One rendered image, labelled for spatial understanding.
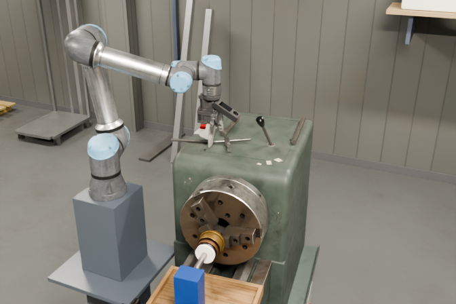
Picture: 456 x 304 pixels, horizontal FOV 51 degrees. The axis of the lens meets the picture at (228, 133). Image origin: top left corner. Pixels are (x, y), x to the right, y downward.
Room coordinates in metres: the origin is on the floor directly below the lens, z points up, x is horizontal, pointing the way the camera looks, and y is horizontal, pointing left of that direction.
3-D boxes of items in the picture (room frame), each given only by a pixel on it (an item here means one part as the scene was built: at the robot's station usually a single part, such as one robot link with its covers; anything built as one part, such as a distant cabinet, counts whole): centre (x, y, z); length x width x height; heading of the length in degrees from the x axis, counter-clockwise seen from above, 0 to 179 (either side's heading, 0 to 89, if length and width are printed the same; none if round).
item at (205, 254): (1.25, 0.09, 1.08); 0.13 x 0.07 x 0.07; 162
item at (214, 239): (1.35, 0.06, 1.08); 0.09 x 0.09 x 0.09; 72
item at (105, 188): (1.67, 0.48, 1.15); 0.15 x 0.15 x 0.10
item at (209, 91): (1.79, 0.07, 1.50); 0.08 x 0.08 x 0.05
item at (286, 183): (1.88, -0.09, 1.06); 0.59 x 0.48 x 0.39; 162
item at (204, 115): (1.79, 0.07, 1.41); 0.09 x 0.08 x 0.12; 72
